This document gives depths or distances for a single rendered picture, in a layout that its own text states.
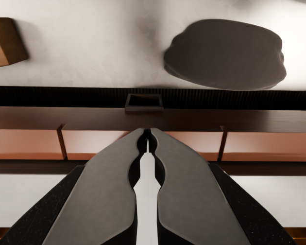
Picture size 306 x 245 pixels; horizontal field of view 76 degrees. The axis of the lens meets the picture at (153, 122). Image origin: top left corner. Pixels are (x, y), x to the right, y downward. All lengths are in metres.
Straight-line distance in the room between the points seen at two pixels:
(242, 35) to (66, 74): 0.28
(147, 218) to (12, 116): 0.21
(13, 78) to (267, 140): 0.39
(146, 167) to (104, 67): 0.19
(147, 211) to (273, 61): 0.28
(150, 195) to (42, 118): 0.16
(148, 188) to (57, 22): 0.27
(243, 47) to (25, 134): 0.30
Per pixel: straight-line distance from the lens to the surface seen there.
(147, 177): 0.22
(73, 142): 0.24
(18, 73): 0.40
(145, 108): 0.26
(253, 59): 0.34
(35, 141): 0.25
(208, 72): 0.32
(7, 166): 0.28
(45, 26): 0.36
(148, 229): 0.29
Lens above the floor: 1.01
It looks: 62 degrees down
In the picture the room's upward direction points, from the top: 178 degrees clockwise
